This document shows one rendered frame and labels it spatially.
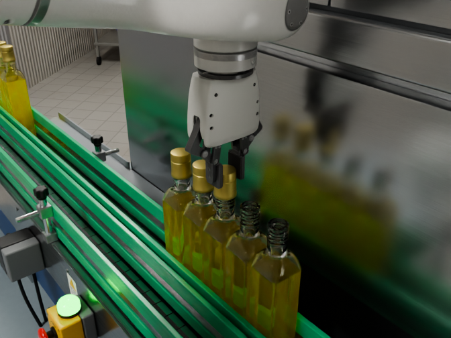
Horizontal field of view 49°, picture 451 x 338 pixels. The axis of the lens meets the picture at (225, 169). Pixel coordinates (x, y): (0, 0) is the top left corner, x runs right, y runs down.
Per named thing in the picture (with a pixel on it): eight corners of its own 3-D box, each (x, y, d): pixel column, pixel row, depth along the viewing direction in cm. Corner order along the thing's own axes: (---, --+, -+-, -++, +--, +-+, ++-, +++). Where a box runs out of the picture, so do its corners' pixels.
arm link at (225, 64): (231, 34, 71) (231, 55, 72) (180, 44, 66) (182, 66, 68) (273, 45, 65) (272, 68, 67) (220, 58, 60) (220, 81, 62)
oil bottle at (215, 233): (247, 317, 88) (250, 216, 78) (223, 332, 85) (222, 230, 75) (227, 300, 92) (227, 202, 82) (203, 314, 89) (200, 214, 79)
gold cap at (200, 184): (196, 194, 79) (196, 170, 77) (189, 184, 82) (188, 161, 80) (217, 190, 80) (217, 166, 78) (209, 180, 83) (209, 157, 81)
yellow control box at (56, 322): (98, 340, 100) (94, 312, 97) (63, 359, 96) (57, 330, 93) (83, 320, 105) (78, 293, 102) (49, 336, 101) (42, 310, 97)
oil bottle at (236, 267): (270, 337, 84) (276, 234, 74) (244, 354, 81) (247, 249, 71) (248, 318, 88) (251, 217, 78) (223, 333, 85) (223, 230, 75)
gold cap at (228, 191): (241, 195, 76) (241, 170, 74) (223, 202, 74) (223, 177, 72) (226, 186, 79) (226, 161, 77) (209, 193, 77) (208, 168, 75)
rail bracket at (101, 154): (125, 179, 133) (119, 133, 126) (101, 187, 129) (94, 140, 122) (117, 173, 135) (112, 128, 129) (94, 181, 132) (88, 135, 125)
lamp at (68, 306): (85, 312, 97) (83, 300, 96) (63, 322, 95) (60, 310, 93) (75, 299, 100) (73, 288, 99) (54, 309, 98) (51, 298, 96)
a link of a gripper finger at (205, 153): (209, 139, 72) (210, 180, 75) (191, 145, 70) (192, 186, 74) (223, 147, 70) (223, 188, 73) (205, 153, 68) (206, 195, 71)
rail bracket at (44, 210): (60, 243, 108) (50, 190, 102) (27, 256, 104) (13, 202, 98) (53, 234, 111) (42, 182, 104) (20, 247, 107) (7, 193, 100)
